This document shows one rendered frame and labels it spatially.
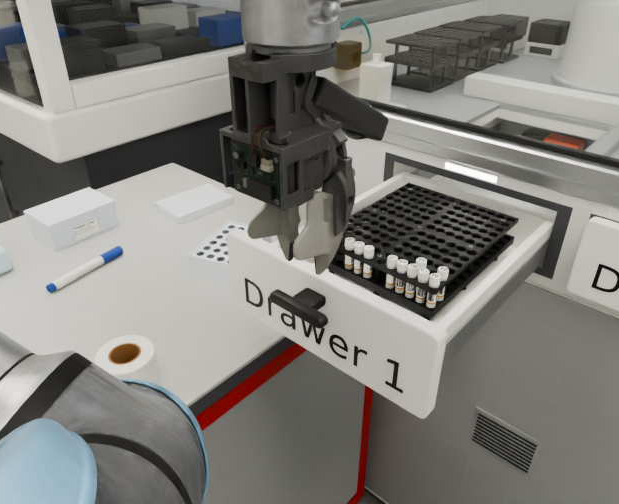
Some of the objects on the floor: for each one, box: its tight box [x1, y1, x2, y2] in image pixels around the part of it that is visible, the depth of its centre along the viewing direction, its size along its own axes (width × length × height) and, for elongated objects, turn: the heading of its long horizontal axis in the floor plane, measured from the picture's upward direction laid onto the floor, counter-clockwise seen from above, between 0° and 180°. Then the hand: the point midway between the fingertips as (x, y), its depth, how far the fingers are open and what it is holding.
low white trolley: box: [0, 163, 373, 504], centre depth 110 cm, size 58×62×76 cm
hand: (309, 252), depth 54 cm, fingers open, 3 cm apart
